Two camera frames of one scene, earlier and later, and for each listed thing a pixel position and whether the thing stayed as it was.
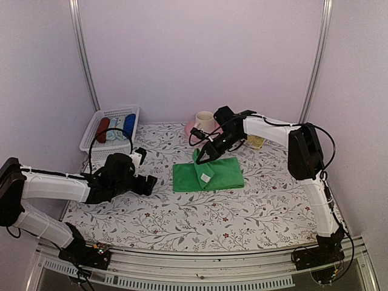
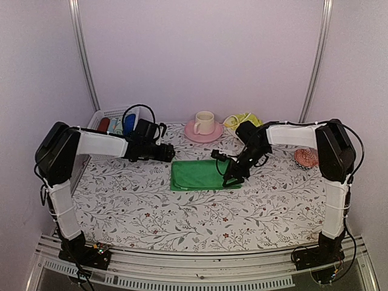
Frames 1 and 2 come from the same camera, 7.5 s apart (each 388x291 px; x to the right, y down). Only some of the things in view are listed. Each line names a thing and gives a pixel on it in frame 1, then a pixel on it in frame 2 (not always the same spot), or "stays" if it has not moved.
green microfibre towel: [216, 173] stays
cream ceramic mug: [205, 120] stays
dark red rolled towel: [103, 126] stays
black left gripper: [140, 188] to [166, 153]
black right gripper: [211, 151] to [234, 170]
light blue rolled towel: [111, 134] stays
